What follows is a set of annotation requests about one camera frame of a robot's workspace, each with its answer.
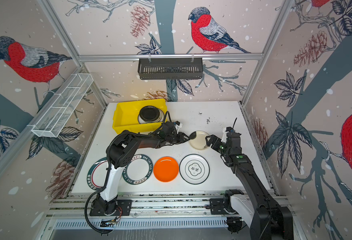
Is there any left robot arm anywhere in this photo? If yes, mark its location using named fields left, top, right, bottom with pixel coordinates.
left=93, top=121, right=197, bottom=215

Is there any black hanging basket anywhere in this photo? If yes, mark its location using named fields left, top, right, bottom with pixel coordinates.
left=138, top=58, right=203, bottom=80

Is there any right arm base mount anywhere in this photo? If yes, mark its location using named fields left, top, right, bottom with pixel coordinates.
left=208, top=198, right=239, bottom=215

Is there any aluminium rail base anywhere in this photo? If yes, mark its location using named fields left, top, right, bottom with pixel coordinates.
left=45, top=195, right=245, bottom=231

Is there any aluminium frame crossbar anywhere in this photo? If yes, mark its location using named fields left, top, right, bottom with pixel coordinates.
left=78, top=53, right=264, bottom=63

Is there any orange plate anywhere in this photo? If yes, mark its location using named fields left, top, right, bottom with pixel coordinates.
left=154, top=157, right=179, bottom=183

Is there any white plate green lettered rim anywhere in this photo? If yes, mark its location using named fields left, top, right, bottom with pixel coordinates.
left=122, top=154, right=154, bottom=185

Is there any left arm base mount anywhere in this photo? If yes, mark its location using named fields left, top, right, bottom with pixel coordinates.
left=90, top=199, right=133, bottom=217

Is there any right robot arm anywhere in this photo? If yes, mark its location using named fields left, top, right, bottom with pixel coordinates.
left=206, top=127, right=294, bottom=240

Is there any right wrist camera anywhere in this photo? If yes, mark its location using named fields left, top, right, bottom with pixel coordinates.
left=221, top=127, right=233, bottom=143

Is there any yellow plastic bin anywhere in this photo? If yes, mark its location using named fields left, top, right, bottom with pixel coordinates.
left=113, top=99, right=167, bottom=134

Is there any white plate black clover pattern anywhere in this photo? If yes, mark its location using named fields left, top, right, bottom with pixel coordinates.
left=179, top=154, right=210, bottom=185

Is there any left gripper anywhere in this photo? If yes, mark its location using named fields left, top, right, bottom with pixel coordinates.
left=165, top=132, right=191, bottom=145

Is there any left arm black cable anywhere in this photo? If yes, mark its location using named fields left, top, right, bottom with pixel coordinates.
left=84, top=167, right=117, bottom=235

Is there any cream plate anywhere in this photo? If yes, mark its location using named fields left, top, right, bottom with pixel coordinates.
left=138, top=109, right=165, bottom=124
left=189, top=131, right=209, bottom=150

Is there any white plate green red rim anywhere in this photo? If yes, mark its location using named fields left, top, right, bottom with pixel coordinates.
left=87, top=158, right=109, bottom=191

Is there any white wire mesh basket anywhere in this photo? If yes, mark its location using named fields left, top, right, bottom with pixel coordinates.
left=32, top=73, right=94, bottom=138

